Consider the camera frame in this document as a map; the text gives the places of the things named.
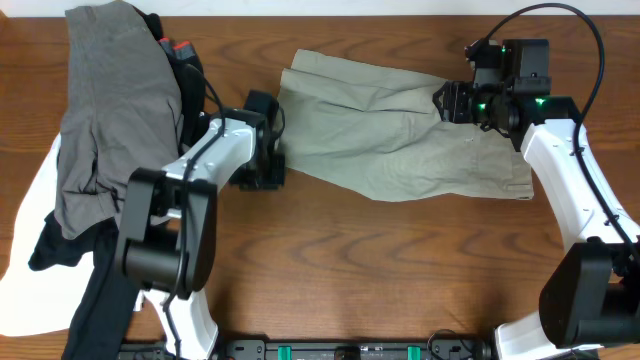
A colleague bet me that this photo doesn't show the khaki shorts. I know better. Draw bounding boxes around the khaki shorts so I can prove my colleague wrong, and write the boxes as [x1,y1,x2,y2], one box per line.
[278,49,534,202]

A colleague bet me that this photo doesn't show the grey shorts on pile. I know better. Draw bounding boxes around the grey shorts on pile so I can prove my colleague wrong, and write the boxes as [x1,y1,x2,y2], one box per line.
[54,1,183,240]

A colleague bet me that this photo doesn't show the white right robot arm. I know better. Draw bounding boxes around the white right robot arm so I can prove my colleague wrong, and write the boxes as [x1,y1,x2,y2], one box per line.
[433,82,639,359]

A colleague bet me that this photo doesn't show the white garment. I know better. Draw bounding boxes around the white garment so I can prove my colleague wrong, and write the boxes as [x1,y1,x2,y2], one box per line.
[1,135,94,337]

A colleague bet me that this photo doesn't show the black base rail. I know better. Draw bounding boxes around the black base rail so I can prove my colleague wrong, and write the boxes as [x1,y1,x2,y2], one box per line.
[117,337,501,360]

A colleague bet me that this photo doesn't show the black garment with red trim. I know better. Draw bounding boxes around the black garment with red trim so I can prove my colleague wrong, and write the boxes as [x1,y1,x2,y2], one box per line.
[136,9,209,155]

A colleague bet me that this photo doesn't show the black trousers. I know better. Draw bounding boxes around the black trousers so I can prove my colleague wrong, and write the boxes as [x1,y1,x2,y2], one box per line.
[28,213,139,360]

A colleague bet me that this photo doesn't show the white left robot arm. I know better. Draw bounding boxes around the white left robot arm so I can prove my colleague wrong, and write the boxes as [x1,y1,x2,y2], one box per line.
[114,107,285,359]

